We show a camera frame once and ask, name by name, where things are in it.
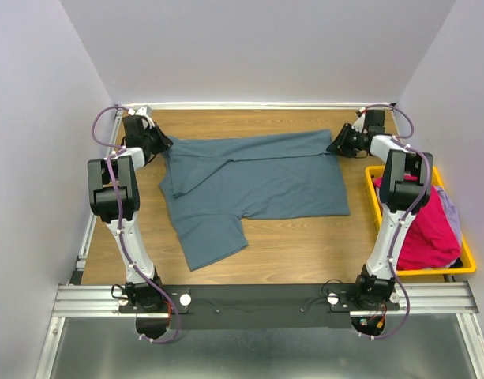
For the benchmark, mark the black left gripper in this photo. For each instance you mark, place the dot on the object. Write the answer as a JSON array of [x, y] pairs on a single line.
[[164, 142]]

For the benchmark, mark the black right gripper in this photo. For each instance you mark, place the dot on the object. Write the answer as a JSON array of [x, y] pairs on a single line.
[[337, 145]]

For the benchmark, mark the aluminium back table rail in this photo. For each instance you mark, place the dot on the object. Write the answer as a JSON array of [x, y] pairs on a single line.
[[199, 106]]

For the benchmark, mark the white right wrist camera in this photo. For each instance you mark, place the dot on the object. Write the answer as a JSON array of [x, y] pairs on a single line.
[[359, 124]]

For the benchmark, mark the aluminium left table rail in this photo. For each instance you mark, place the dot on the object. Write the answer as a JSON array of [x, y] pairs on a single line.
[[87, 237]]

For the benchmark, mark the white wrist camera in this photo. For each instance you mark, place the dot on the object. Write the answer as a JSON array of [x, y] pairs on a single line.
[[142, 114], [359, 124]]

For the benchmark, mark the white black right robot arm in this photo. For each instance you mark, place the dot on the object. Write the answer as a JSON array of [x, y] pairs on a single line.
[[404, 190]]

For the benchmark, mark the magenta t-shirt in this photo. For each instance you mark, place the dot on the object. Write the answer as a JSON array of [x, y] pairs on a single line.
[[429, 242]]

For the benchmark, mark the black garment in bin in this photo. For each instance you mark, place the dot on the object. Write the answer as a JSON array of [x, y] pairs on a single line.
[[457, 263]]

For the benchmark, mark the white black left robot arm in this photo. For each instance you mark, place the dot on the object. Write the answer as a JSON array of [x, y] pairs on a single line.
[[114, 197]]

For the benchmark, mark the lavender t-shirt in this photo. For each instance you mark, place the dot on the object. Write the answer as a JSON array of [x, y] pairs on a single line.
[[451, 212]]

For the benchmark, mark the aluminium front frame rail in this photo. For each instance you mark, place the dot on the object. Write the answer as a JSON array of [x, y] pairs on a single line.
[[416, 298]]

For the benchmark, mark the aluminium table rail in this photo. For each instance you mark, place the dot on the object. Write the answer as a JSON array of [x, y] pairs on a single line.
[[87, 237], [199, 106]]

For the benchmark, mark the teal blue t-shirt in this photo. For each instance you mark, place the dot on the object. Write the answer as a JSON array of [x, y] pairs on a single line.
[[211, 185]]

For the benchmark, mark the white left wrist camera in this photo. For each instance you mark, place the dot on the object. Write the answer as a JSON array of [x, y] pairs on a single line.
[[142, 114]]

